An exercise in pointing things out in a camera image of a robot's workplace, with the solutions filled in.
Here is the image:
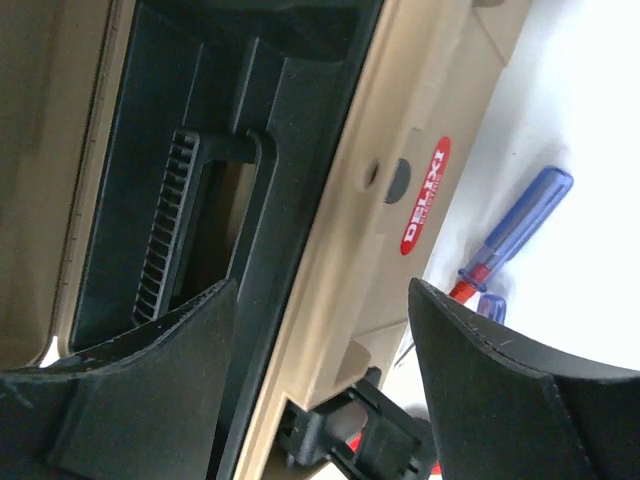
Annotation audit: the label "tan plastic tool box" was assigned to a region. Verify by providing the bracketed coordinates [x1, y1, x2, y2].
[1, 1, 531, 479]

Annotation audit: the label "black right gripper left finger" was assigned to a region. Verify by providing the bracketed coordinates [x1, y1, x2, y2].
[1, 281, 237, 479]

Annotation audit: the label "black tool box tray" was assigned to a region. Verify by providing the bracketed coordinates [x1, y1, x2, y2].
[68, 1, 382, 479]

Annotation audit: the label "red handled pliers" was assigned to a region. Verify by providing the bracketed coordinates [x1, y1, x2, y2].
[348, 433, 442, 479]

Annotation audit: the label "blue handled screwdriver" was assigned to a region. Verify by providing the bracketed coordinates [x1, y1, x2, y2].
[449, 166, 574, 304]
[477, 293, 507, 325]

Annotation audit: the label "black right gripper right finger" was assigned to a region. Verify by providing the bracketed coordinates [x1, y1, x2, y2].
[408, 278, 639, 479]

